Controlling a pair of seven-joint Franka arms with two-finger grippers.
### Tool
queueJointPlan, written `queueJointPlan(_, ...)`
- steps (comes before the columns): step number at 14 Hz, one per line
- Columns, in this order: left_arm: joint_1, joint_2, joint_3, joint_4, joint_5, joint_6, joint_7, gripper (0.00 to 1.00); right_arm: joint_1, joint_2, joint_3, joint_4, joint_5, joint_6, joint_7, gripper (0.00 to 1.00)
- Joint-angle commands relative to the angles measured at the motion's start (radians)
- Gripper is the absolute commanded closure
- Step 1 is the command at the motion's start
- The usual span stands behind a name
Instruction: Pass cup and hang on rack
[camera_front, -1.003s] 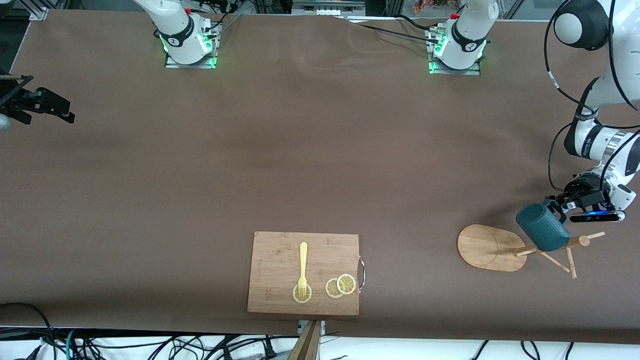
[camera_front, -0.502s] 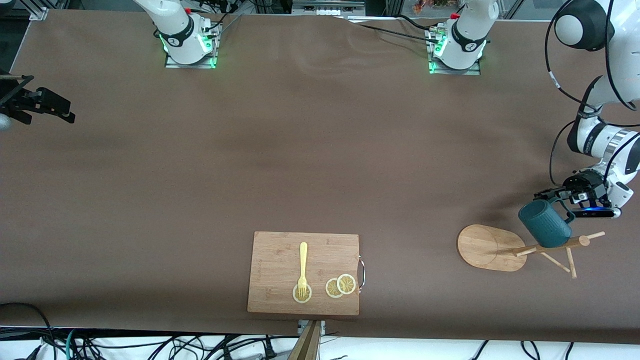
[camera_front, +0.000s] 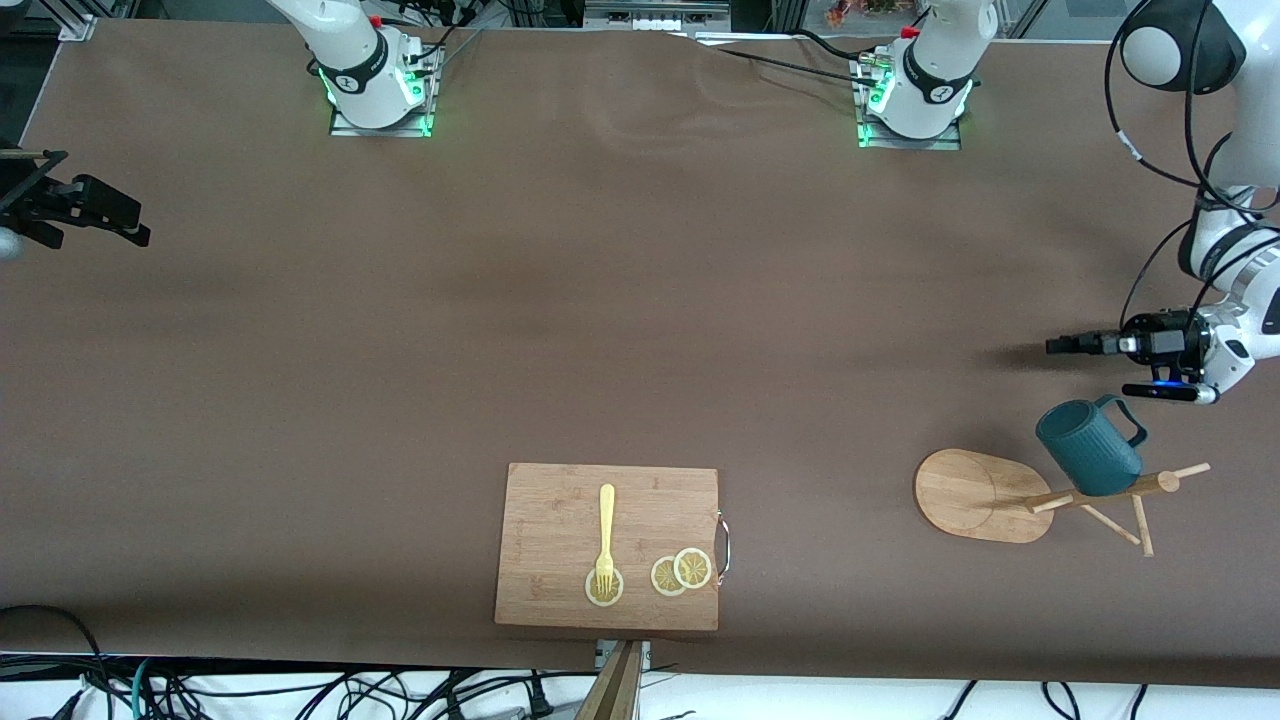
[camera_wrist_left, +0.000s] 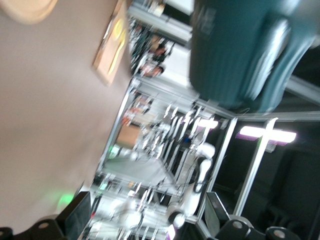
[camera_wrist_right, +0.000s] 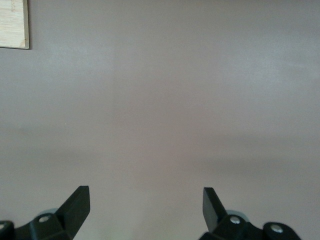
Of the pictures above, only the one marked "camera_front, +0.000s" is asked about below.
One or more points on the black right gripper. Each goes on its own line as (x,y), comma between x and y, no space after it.
(32,193)

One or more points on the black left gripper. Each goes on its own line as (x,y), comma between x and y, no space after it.
(1163,341)

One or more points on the teal mug yellow inside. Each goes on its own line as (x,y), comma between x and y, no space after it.
(1090,450)

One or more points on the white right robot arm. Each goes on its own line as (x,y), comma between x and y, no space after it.
(350,60)

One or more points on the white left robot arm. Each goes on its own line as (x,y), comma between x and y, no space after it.
(930,70)

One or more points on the wooden cup rack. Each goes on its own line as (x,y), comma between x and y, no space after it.
(970,495)

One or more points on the lemon slice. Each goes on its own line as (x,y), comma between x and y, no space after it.
(661,578)
(692,568)
(617,591)

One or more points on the yellow plastic fork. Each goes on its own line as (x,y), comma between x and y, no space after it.
(605,520)

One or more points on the white power strip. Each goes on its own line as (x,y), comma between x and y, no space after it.
(650,20)

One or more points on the wooden cutting board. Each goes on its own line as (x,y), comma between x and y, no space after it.
(550,530)

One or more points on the wooden beam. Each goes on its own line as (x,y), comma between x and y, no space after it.
(612,690)

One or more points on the aluminium frame profile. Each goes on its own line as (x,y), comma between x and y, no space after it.
(70,22)

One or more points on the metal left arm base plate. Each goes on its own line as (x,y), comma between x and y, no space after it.
(910,144)

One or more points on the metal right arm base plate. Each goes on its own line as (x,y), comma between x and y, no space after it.
(380,131)

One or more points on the metal beam bracket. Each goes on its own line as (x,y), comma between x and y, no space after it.
(645,655)

